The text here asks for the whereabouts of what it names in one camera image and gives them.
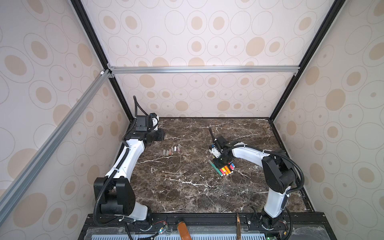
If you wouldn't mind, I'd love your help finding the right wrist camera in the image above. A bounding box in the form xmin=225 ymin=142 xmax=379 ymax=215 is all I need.
xmin=209 ymin=136 xmax=231 ymax=158

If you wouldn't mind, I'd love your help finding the thin wooden stick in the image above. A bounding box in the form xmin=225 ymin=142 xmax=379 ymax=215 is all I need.
xmin=236 ymin=213 xmax=242 ymax=240

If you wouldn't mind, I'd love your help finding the green highlighter pen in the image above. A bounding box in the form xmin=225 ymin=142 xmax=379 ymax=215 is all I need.
xmin=208 ymin=160 xmax=223 ymax=177

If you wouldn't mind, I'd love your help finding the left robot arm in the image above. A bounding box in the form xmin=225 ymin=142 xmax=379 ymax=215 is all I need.
xmin=93 ymin=129 xmax=165 ymax=226

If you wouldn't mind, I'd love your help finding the diagonal aluminium rail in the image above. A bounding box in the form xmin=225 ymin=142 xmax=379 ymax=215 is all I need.
xmin=1 ymin=69 xmax=112 ymax=225

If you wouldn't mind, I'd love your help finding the brown handle tool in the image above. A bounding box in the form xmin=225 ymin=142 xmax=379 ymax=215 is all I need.
xmin=177 ymin=221 xmax=192 ymax=240

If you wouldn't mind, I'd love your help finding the horizontal aluminium rail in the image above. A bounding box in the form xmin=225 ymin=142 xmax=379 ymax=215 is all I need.
xmin=110 ymin=65 xmax=300 ymax=74

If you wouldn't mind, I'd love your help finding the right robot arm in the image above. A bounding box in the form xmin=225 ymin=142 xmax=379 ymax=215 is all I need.
xmin=209 ymin=139 xmax=305 ymax=225

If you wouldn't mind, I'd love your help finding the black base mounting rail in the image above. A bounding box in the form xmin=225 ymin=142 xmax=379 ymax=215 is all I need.
xmin=85 ymin=212 xmax=328 ymax=233

